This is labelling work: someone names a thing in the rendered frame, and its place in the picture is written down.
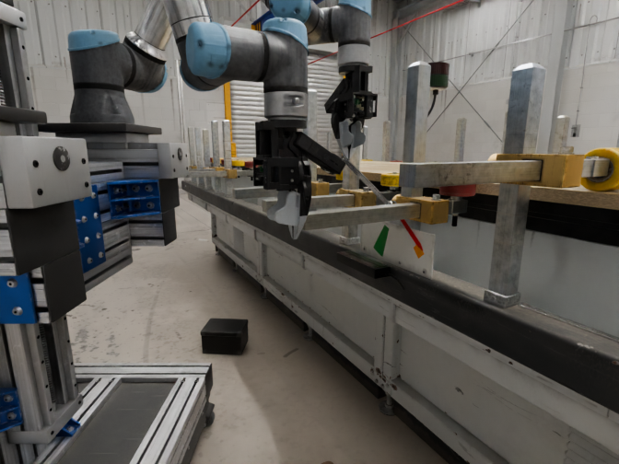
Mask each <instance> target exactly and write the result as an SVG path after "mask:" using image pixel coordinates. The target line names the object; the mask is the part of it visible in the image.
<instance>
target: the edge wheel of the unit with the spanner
mask: <svg viewBox="0 0 619 464"><path fill-rule="evenodd" d="M475 191H476V184H471V185H457V186H442V187H439V194H441V195H446V196H451V197H450V198H451V199H452V200H455V201H461V200H462V197H469V196H474V195H475ZM457 221H458V216H454V215H453V216H452V224H451V225H452V226H457Z"/></svg>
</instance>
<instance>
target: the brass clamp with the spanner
mask: <svg viewBox="0 0 619 464"><path fill-rule="evenodd" d="M431 199H432V198H431V197H425V196H422V197H406V196H401V194H397V195H395V196H394V197H393V198H392V201H395V202H397V203H419V204H420V217H418V218H410V219H409V220H414V221H417V222H421V223H426V224H430V225H434V224H442V223H448V215H449V204H450V201H449V200H444V199H441V201H432V200H431Z"/></svg>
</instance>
